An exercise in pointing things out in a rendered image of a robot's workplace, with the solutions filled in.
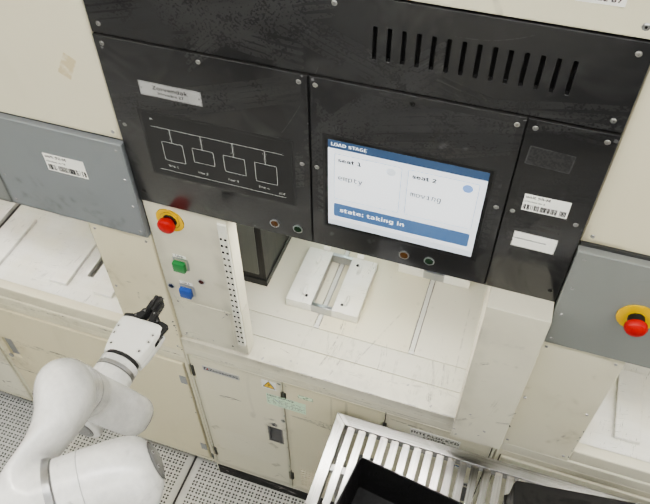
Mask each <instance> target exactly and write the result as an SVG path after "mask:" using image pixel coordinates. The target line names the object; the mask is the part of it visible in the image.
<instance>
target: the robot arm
mask: <svg viewBox="0 0 650 504"><path fill-rule="evenodd" d="M164 306H165V304H164V301H163V298H162V297H161V296H158V295H155V296H154V298H153V299H152V300H151V301H150V302H149V304H148V306H147V307H146V308H143V309H142V310H141V311H139V312H137V313H134V314H133V313H125V314H124V316H123V317H122V318H121V319H120V320H119V321H118V323H117V324H116V326H115V328H114V329H113V331H112V333H111V335H110V337H109V339H108V342H107V344H106V347H105V350H104V353H103V354H102V355H101V357H100V358H99V360H98V361H97V363H96V364H95V366H94V368H93V367H91V366H89V365H88V364H86V363H84V362H82V361H80V360H78V359H74V358H59V359H55V360H53V361H51V362H49V363H47V364H46V365H45V366H43V367H42V368H41V370H40V371H39V372H38V374H37V376H36V379H35V382H34V388H33V416H32V420H31V423H30V426H29V428H28V431H27V433H26V435H25V437H24V439H23V440H22V442H21V444H20V445H19V447H18V448H17V449H16V451H15V452H14V453H13V455H12V456H11V458H10V459H9V460H8V462H7V463H6V465H5V466H4V468H3V469H2V471H1V473H0V504H159V503H160V500H161V498H162V495H163V490H164V485H165V472H164V464H163V462H162V459H161V457H160V455H159V452H158V451H157V449H156V448H155V447H154V445H153V444H151V443H150V442H149V441H147V440H145V439H143V438H141V437H137V436H136V435H139V434H140V433H142V432H143V431H144V430H146V429H147V427H148V425H149V424H150V422H151V420H152V417H153V414H154V408H153V404H152V402H151V401H150V400H149V399H148V398H146V397H145V396H143V395H142V394H140V393H138V392H136V391H134V390H133V389H131V388H129V387H130V386H131V384H132V382H133V381H134V379H135V377H136V376H137V374H138V370H140V371H141V370H142V369H143V368H144V367H145V366H146V365H147V364H148V363H149V362H150V360H151V359H152V358H153V357H154V355H155V354H156V352H157V351H158V350H159V348H160V347H161V345H162V344H163V342H164V340H165V336H164V334H165V333H166V332H167V331H168V329H169V328H168V325H167V324H165V323H164V322H161V321H160V319H159V317H158V316H159V315H160V313H161V312H162V310H163V308H164ZM148 319H149V320H148ZM147 320H148V321H147ZM104 429H107V430H110V431H112V432H115V433H118V434H121V435H125V436H122V437H118V438H113V439H110V440H106V441H103V442H100V443H97V444H94V445H91V446H88V447H85V448H82V449H79V450H76V451H73V452H70V453H67V454H65V455H62V456H60V455H61V454H62V453H63V452H64V450H65V449H66V448H67V447H68V446H69V444H70V443H71V442H72V441H73V439H74V438H75V437H76V436H77V434H78V433H79V434H81V435H84V436H86V437H91V438H97V437H100V436H101V434H102V433H103V431H104Z"/></svg>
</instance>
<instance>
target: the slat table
mask: <svg viewBox="0 0 650 504"><path fill-rule="evenodd" d="M354 433H358V435H357V438H356V441H355V444H354V447H353V450H352V453H351V456H350V459H349V462H348V465H347V468H346V456H347V453H348V450H349V447H350V444H351V441H352V438H353V435H354ZM365 436H367V437H369V438H368V441H367V444H366V447H365V450H364V453H363V457H364V458H367V459H369V460H370V457H371V454H372V451H373V448H374V444H375V441H376V439H377V440H380V441H379V445H378V448H377V451H376V454H375V458H374V461H373V462H375V463H377V464H379V465H381V462H382V458H383V455H384V452H385V448H386V445H387V443H390V444H391V445H390V449H389V452H388V455H387V459H386V462H385V465H384V467H386V468H388V469H390V470H392V466H393V463H394V460H395V456H396V453H397V449H398V446H400V447H402V449H401V453H400V456H399V460H398V463H397V467H396V471H395V472H397V473H399V474H401V475H403V472H404V468H405V464H406V461H407V457H408V453H409V450H413V454H412V457H411V461H410V465H409V469H408V472H407V476H406V477H407V478H409V479H412V480H414V477H415V473H416V469H417V466H418V462H419V458H420V454H421V453H423V454H425V455H424V459H423V463H422V467H421V470H420V474H419V478H418V483H420V484H422V485H425V483H426V479H427V475H428V471H429V467H430V463H431V459H432V456H433V457H436V460H435V464H434V468H433V472H432V476H431V480H430V484H429V488H431V489H433V490H435V491H436V490H437V486H438V482H439V478H440V473H441V469H442V465H443V461H444V460H446V461H447V466H446V470H445V474H444V479H443V483H442V487H441V491H440V493H442V494H444V495H446V496H448V493H449V489H450V485H451V480H452V476H453V471H454V467H455V464H459V468H458V472H457V477H456V481H455V486H454V490H453V495H452V499H455V500H457V501H459V502H460V497H461V492H462V488H463V483H464V478H465V474H466V469H467V467H468V468H471V470H470V474H469V479H468V484H467V489H466V494H465V498H464V503H463V504H472V501H473V496H474V491H475V486H476V481H477V476H478V471H481V472H482V477H481V482H480V487H479V492H478V497H477V503H476V504H485V500H486V495H487V490H488V485H489V479H490V474H491V475H494V480H493V486H492V491H491V496H490V502H489V504H498V500H499V494H500V488H501V483H502V478H504V479H506V484H505V490H504V495H506V494H509V492H510V490H511V488H512V486H513V484H514V482H516V481H522V482H528V483H533V484H538V485H543V486H549V487H554V488H559V489H564V490H569V491H575V492H580V493H585V494H590V495H596V496H601V497H606V498H611V499H616V500H622V501H627V502H632V503H635V504H640V503H637V502H634V501H631V500H627V499H624V498H621V497H617V496H614V495H611V494H607V493H604V492H601V491H597V490H594V489H591V488H587V487H584V486H581V485H577V484H574V483H571V482H568V481H564V480H561V479H558V478H554V477H551V476H548V475H544V474H541V473H538V472H534V471H531V470H528V469H524V468H521V467H518V466H514V465H511V464H508V463H505V462H501V461H498V460H495V459H491V458H488V457H485V456H481V455H478V454H475V453H471V452H468V451H465V450H461V449H458V448H455V447H451V446H448V445H445V444H442V443H438V442H435V441H432V440H428V439H425V438H422V437H418V436H415V435H412V434H408V433H405V432H402V431H398V430H395V429H392V428H388V427H385V426H382V425H378V424H375V423H372V422H369V421H365V420H362V419H359V418H355V417H352V416H349V415H345V414H342V413H339V412H337V415H336V418H335V421H334V424H333V426H332V429H331V432H330V435H329V437H328V440H327V443H326V446H325V449H324V451H323V454H322V457H321V460H320V462H319V465H318V468H317V471H316V474H315V476H314V479H313V482H312V485H311V487H310V490H309V493H308V496H307V499H306V501H305V504H319V502H320V499H321V496H322V493H323V491H324V488H325V485H326V482H327V479H328V476H329V473H332V475H331V478H330V481H329V484H328V487H327V490H326V493H325V496H324V499H323V501H322V504H330V503H331V500H332V497H333V494H334V504H336V503H337V501H338V499H339V497H340V495H341V493H342V491H343V489H344V487H345V485H346V483H347V481H348V479H349V477H350V475H351V473H352V471H353V469H354V467H355V465H356V463H357V460H358V456H359V453H360V450H361V447H362V444H363V441H364V438H365ZM333 462H334V464H333ZM504 495H503V501H502V504H504Z"/></svg>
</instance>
